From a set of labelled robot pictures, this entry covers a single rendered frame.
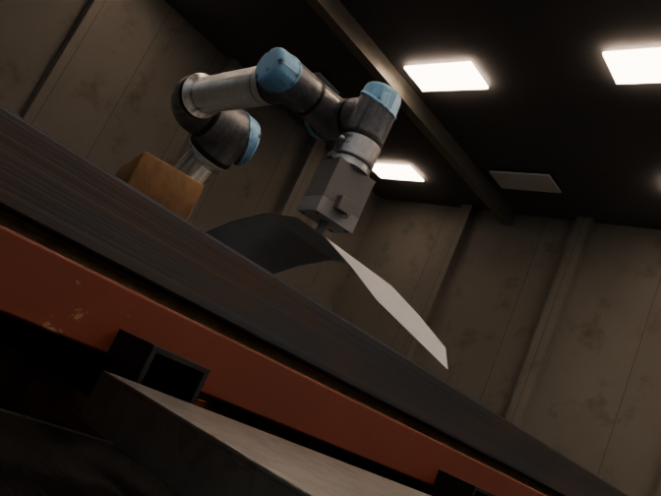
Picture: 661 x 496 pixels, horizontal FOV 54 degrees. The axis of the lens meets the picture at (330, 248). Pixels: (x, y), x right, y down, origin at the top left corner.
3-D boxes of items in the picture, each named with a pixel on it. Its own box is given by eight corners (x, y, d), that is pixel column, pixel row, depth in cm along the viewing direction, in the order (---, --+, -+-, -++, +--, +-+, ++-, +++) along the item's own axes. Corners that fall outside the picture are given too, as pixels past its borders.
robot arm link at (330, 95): (300, 83, 125) (337, 77, 116) (338, 114, 132) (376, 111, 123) (283, 117, 123) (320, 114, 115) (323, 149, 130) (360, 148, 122)
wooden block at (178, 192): (180, 235, 56) (206, 185, 57) (116, 201, 54) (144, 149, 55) (150, 239, 67) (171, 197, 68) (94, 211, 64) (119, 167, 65)
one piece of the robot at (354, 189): (357, 134, 107) (316, 220, 104) (393, 162, 112) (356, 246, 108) (325, 140, 116) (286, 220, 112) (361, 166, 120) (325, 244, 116)
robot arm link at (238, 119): (79, 244, 165) (214, 82, 152) (129, 269, 175) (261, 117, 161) (81, 274, 156) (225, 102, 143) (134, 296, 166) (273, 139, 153)
